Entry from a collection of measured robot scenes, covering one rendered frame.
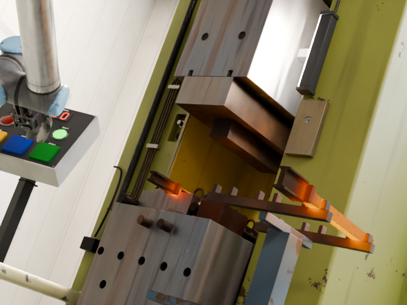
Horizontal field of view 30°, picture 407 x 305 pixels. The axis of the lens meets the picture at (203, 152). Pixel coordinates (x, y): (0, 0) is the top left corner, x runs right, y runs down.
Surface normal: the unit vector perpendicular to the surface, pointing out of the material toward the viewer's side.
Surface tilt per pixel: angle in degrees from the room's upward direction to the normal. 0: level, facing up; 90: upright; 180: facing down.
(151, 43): 90
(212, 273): 90
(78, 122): 60
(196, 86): 90
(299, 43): 90
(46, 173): 150
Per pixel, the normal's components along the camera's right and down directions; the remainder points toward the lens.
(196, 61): -0.59, -0.40
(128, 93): -0.22, -0.33
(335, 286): 0.74, 0.07
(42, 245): 0.92, 0.24
